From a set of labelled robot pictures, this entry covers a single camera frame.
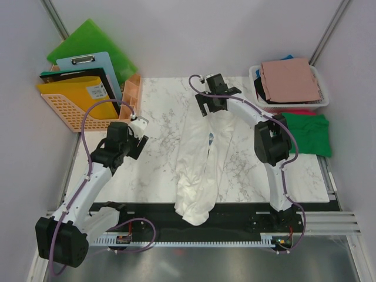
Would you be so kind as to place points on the black garment in basket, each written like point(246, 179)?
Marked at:
point(260, 90)

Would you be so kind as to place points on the white printed t shirt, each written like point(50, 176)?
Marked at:
point(200, 163)

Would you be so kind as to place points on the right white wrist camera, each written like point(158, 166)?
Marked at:
point(203, 81)

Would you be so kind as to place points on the red t shirt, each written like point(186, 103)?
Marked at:
point(300, 112)

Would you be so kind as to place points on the white laundry basket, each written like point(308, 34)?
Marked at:
point(322, 102)

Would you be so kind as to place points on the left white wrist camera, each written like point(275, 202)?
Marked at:
point(138, 126)

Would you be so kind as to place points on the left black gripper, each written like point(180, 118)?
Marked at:
point(138, 145)

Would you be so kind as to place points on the yellow folder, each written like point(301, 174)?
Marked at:
point(84, 92)

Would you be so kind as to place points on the light blue clipboard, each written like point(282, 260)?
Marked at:
point(90, 61)

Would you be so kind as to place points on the green plastic board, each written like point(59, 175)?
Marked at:
point(89, 38)

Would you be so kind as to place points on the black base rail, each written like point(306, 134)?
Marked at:
point(227, 221)

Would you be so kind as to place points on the peach compartment organizer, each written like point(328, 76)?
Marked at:
point(132, 95)

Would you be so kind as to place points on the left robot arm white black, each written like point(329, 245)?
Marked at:
point(65, 237)

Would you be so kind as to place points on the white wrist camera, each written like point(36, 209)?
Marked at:
point(203, 81)
point(138, 126)

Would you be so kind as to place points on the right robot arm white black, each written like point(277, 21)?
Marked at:
point(272, 138)

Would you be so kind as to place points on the pink folded t shirt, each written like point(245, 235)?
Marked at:
point(289, 81)

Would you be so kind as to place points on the black folder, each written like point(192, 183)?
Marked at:
point(55, 76)

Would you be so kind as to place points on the green t shirt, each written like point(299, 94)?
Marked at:
point(311, 133)

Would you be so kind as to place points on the white cable duct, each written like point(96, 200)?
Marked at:
point(122, 240)

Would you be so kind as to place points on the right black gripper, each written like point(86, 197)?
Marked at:
point(202, 99)

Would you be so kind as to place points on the orange mesh file holder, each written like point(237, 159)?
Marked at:
point(72, 115)

